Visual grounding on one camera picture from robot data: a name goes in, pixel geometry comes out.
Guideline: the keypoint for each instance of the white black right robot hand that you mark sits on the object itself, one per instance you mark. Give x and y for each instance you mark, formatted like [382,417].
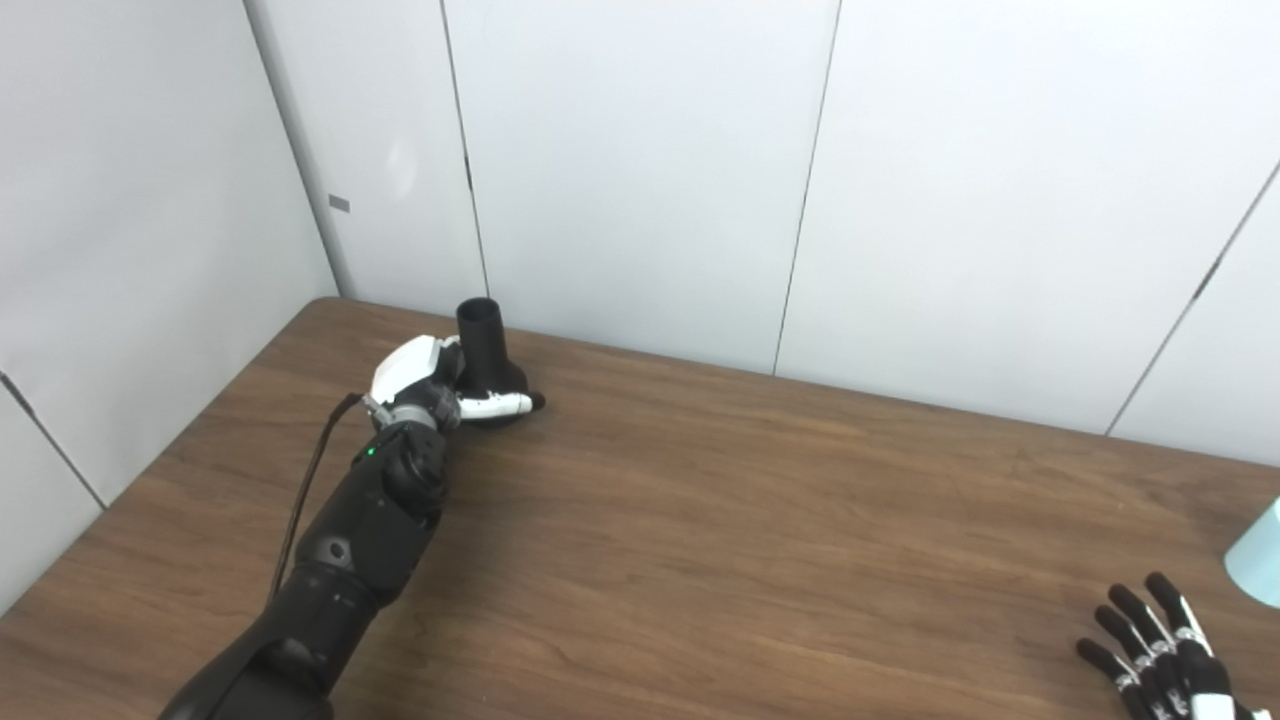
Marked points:
[1195,680]

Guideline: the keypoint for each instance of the grey corner post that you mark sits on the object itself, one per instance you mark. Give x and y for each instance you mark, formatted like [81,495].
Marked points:
[300,150]

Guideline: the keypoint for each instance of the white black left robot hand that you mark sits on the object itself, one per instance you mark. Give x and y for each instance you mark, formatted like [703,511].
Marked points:
[405,365]

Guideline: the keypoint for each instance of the black funnel-shaped nozzle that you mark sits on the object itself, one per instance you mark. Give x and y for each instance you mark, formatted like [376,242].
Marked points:
[485,350]

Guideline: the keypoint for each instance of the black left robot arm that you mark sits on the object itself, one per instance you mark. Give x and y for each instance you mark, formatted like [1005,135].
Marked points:
[350,550]

